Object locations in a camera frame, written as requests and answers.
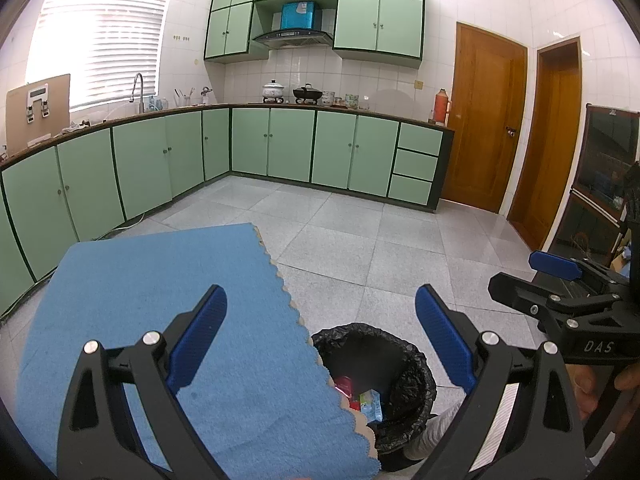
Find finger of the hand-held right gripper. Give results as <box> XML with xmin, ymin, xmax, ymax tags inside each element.
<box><xmin>488</xmin><ymin>272</ymin><xmax>621</xmax><ymax>329</ymax></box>
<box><xmin>528</xmin><ymin>250</ymin><xmax>629</xmax><ymax>294</ymax></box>

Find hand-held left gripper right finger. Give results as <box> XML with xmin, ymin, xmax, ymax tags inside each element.
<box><xmin>412</xmin><ymin>283</ymin><xmax>586</xmax><ymax>480</ymax></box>

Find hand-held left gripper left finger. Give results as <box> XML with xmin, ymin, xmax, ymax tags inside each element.
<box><xmin>56</xmin><ymin>284</ymin><xmax>228</xmax><ymax>480</ymax></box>

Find trash bin with black liner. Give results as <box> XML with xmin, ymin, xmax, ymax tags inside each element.
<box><xmin>310</xmin><ymin>322</ymin><xmax>438</xmax><ymax>473</ymax></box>

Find blue drink carton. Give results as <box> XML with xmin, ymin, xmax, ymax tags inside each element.
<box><xmin>357</xmin><ymin>389</ymin><xmax>383</xmax><ymax>423</ymax></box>

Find red soda can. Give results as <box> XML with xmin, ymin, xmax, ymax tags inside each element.
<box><xmin>334</xmin><ymin>375</ymin><xmax>361</xmax><ymax>411</ymax></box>

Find person's right hand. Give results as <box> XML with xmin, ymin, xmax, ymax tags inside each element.
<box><xmin>570</xmin><ymin>362</ymin><xmax>640</xmax><ymax>436</ymax></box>

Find white striped clothing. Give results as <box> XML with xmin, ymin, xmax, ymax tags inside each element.
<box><xmin>402</xmin><ymin>382</ymin><xmax>521</xmax><ymax>463</ymax></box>

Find blue scalloped tablecloth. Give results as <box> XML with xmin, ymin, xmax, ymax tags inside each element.
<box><xmin>15</xmin><ymin>223</ymin><xmax>383</xmax><ymax>480</ymax></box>

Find wooden door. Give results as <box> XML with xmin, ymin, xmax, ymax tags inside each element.
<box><xmin>442</xmin><ymin>21</ymin><xmax>528</xmax><ymax>216</ymax></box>
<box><xmin>506</xmin><ymin>35</ymin><xmax>583</xmax><ymax>252</ymax></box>

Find dark glass cabinet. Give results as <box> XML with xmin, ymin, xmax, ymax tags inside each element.
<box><xmin>545</xmin><ymin>104</ymin><xmax>640</xmax><ymax>281</ymax></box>

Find orange thermos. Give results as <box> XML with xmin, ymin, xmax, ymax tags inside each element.
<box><xmin>432</xmin><ymin>87</ymin><xmax>451</xmax><ymax>126</ymax></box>

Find green base cabinets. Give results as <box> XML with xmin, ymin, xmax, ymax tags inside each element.
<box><xmin>0</xmin><ymin>103</ymin><xmax>456</xmax><ymax>311</ymax></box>

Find kitchen faucet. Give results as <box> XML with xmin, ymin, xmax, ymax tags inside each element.
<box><xmin>131</xmin><ymin>72</ymin><xmax>146</xmax><ymax>113</ymax></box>

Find black wok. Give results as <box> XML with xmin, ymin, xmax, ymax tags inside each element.
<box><xmin>292</xmin><ymin>83</ymin><xmax>325</xmax><ymax>106</ymax></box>

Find range hood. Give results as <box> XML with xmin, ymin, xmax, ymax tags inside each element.
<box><xmin>251</xmin><ymin>30</ymin><xmax>334</xmax><ymax>51</ymax></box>

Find white window blind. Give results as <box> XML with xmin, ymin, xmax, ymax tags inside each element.
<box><xmin>27</xmin><ymin>0</ymin><xmax>176</xmax><ymax>113</ymax></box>

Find blue box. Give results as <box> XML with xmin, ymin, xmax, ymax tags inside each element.
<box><xmin>280</xmin><ymin>1</ymin><xmax>321</xmax><ymax>32</ymax></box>

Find green wall cabinets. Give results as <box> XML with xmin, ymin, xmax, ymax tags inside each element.
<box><xmin>203</xmin><ymin>0</ymin><xmax>426</xmax><ymax>68</ymax></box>

